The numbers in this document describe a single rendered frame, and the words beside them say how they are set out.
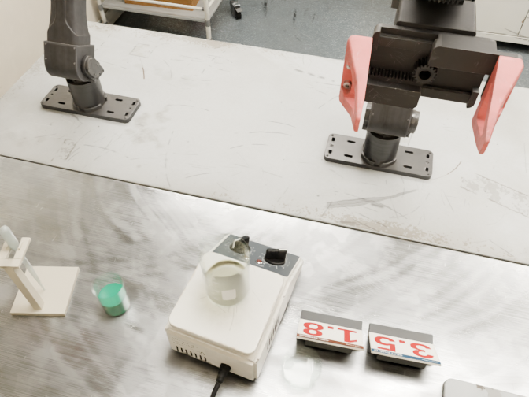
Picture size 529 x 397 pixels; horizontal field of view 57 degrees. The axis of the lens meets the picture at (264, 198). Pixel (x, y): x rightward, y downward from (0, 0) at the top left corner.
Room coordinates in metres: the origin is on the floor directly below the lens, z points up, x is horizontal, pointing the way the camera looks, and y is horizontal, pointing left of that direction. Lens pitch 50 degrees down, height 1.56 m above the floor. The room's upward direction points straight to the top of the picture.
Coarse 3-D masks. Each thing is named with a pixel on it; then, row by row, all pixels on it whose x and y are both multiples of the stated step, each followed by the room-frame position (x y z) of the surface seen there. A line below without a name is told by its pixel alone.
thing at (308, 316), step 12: (312, 312) 0.33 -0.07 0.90; (300, 324) 0.31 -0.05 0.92; (324, 324) 0.32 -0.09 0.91; (336, 324) 0.32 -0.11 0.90; (348, 324) 0.32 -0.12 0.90; (360, 324) 0.32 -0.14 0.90; (300, 336) 0.28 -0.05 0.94; (324, 348) 0.28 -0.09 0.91; (336, 348) 0.28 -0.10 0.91; (348, 348) 0.27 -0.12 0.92; (360, 348) 0.26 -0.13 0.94
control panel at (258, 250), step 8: (256, 248) 0.42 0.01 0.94; (264, 248) 0.43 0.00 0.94; (256, 256) 0.40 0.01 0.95; (288, 256) 0.41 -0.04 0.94; (296, 256) 0.41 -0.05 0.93; (256, 264) 0.38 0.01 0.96; (264, 264) 0.38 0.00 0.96; (288, 264) 0.39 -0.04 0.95; (280, 272) 0.37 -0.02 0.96; (288, 272) 0.37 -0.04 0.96
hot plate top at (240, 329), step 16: (256, 272) 0.35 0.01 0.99; (272, 272) 0.35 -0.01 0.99; (192, 288) 0.32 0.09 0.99; (256, 288) 0.33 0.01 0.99; (272, 288) 0.33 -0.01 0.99; (176, 304) 0.30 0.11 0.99; (192, 304) 0.30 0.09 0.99; (208, 304) 0.30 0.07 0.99; (240, 304) 0.30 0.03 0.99; (256, 304) 0.30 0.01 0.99; (272, 304) 0.30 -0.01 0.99; (176, 320) 0.28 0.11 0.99; (192, 320) 0.28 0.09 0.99; (208, 320) 0.28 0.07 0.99; (224, 320) 0.28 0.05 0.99; (240, 320) 0.28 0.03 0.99; (256, 320) 0.28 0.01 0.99; (208, 336) 0.26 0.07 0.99; (224, 336) 0.26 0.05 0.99; (240, 336) 0.26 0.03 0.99; (256, 336) 0.26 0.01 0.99; (240, 352) 0.24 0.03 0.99
